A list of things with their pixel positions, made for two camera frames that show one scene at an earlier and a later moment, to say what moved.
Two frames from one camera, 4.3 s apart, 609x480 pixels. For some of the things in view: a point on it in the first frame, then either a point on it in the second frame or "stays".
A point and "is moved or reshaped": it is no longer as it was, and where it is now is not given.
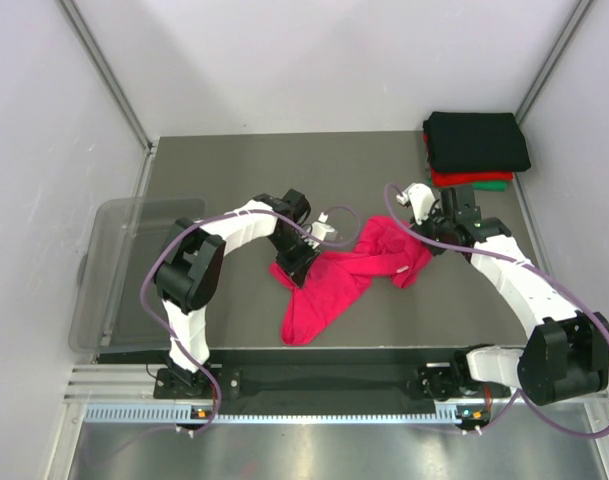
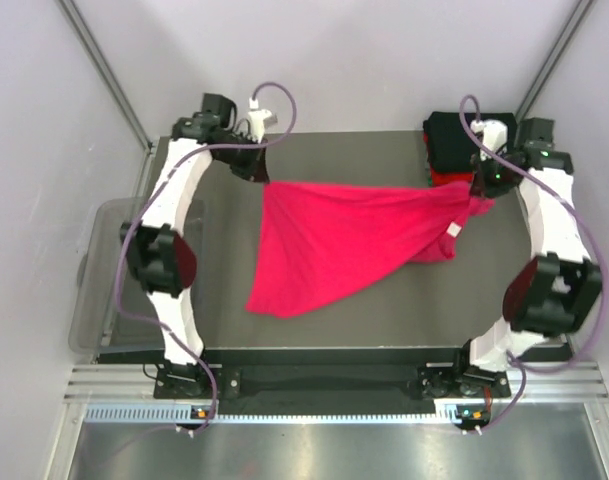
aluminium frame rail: [134, 383] stays
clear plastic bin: [123, 236] stays
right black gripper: [423, 228] to [480, 185]
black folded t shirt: [476, 142] stays
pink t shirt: [390, 249] is moved or reshaped
